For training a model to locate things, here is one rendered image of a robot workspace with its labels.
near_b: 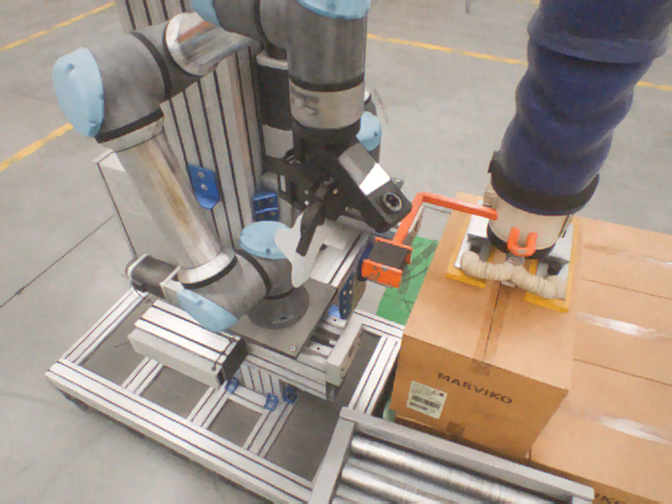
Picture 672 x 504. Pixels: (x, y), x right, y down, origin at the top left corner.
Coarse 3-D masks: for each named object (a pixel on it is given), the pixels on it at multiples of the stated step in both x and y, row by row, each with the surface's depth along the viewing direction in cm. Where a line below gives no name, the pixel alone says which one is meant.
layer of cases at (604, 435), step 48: (624, 240) 202; (624, 288) 183; (576, 336) 167; (624, 336) 167; (576, 384) 154; (624, 384) 154; (432, 432) 145; (576, 432) 142; (624, 432) 142; (576, 480) 136; (624, 480) 132
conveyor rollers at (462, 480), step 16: (352, 448) 140; (368, 448) 139; (384, 448) 138; (400, 464) 136; (416, 464) 135; (432, 464) 135; (352, 480) 133; (368, 480) 132; (384, 480) 132; (448, 480) 133; (464, 480) 132; (480, 480) 132; (336, 496) 129; (384, 496) 131; (400, 496) 130; (416, 496) 129; (432, 496) 129; (480, 496) 132; (496, 496) 130; (512, 496) 129; (528, 496) 129
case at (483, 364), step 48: (432, 288) 130; (480, 288) 130; (576, 288) 130; (432, 336) 119; (480, 336) 119; (528, 336) 119; (432, 384) 129; (480, 384) 120; (528, 384) 112; (480, 432) 135; (528, 432) 125
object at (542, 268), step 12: (576, 228) 128; (576, 240) 125; (540, 264) 118; (552, 264) 115; (564, 264) 118; (540, 276) 115; (564, 276) 115; (528, 300) 112; (540, 300) 111; (552, 300) 110; (564, 300) 110; (564, 312) 110
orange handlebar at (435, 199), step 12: (420, 204) 117; (432, 204) 120; (444, 204) 118; (456, 204) 117; (468, 204) 116; (408, 216) 113; (480, 216) 116; (492, 216) 115; (408, 228) 111; (516, 228) 110; (396, 240) 107; (516, 240) 108; (528, 240) 108; (516, 252) 106; (528, 252) 105
